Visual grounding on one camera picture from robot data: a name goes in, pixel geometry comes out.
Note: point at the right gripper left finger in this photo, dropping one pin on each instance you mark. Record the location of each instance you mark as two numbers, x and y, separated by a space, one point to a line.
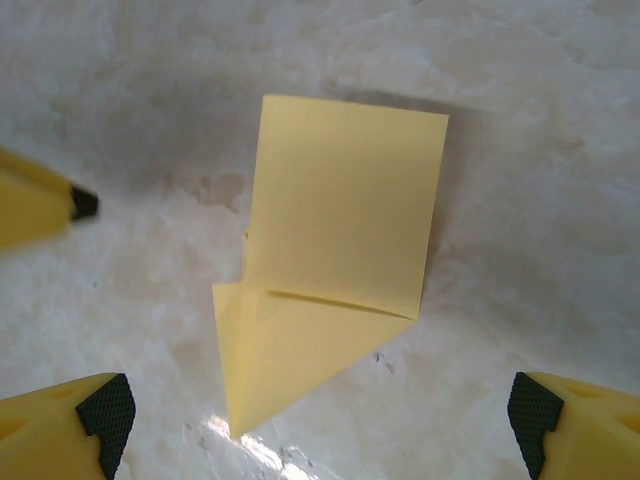
55 435

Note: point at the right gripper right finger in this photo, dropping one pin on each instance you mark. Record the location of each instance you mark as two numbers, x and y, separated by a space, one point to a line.
585 435

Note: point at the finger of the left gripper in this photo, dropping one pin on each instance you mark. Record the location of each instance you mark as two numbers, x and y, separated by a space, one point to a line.
35 200

